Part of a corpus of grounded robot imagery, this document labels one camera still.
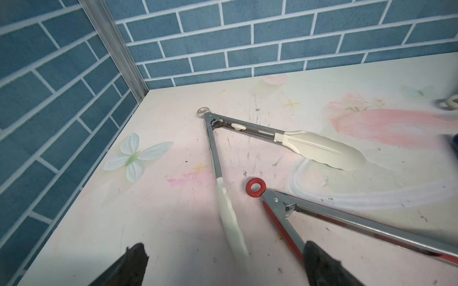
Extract red ring steel tongs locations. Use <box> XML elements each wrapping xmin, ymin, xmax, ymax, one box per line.
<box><xmin>245</xmin><ymin>178</ymin><xmax>458</xmax><ymax>266</ymax></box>

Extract cream ring tongs end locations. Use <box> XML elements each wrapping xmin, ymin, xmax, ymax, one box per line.
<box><xmin>445</xmin><ymin>94</ymin><xmax>458</xmax><ymax>110</ymax></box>

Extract cream silicone steel tongs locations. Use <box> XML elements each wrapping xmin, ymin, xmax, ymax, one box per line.
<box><xmin>197</xmin><ymin>107</ymin><xmax>367</xmax><ymax>268</ymax></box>

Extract aluminium corner post left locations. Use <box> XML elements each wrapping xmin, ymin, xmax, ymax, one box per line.
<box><xmin>79</xmin><ymin>0</ymin><xmax>149</xmax><ymax>104</ymax></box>

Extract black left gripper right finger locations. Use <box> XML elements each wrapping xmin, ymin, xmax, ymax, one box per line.
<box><xmin>302</xmin><ymin>241</ymin><xmax>364</xmax><ymax>286</ymax></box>

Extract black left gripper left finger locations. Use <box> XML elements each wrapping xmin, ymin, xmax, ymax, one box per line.
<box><xmin>90</xmin><ymin>243</ymin><xmax>149</xmax><ymax>286</ymax></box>

